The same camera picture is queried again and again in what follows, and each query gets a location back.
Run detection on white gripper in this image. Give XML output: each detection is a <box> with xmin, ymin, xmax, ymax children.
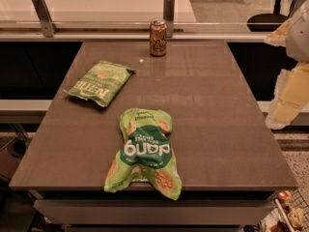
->
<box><xmin>264</xmin><ymin>7</ymin><xmax>309</xmax><ymax>130</ymax></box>

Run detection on green dang rice chip bag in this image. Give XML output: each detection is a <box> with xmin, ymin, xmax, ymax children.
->
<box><xmin>104</xmin><ymin>108</ymin><xmax>183</xmax><ymax>200</ymax></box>

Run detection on orange drink can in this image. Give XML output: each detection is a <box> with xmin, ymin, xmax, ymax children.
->
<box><xmin>150</xmin><ymin>19</ymin><xmax>167</xmax><ymax>57</ymax></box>

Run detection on green kettle chip bag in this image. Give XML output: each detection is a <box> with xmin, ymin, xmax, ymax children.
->
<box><xmin>65</xmin><ymin>61</ymin><xmax>135</xmax><ymax>107</ymax></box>

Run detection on black office chair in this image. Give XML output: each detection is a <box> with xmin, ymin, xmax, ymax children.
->
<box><xmin>247</xmin><ymin>0</ymin><xmax>297</xmax><ymax>32</ymax></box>

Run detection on middle metal railing bracket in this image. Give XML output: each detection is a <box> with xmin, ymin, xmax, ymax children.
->
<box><xmin>163</xmin><ymin>0</ymin><xmax>175</xmax><ymax>38</ymax></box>

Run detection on metal railing bracket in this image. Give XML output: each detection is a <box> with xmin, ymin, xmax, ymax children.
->
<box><xmin>163</xmin><ymin>0</ymin><xmax>175</xmax><ymax>38</ymax></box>
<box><xmin>31</xmin><ymin>0</ymin><xmax>57</xmax><ymax>38</ymax></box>

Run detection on wire basket with items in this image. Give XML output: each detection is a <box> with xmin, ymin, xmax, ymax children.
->
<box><xmin>259</xmin><ymin>190</ymin><xmax>309</xmax><ymax>232</ymax></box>

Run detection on left metal railing bracket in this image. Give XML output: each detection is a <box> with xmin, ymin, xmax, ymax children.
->
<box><xmin>31</xmin><ymin>0</ymin><xmax>57</xmax><ymax>38</ymax></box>

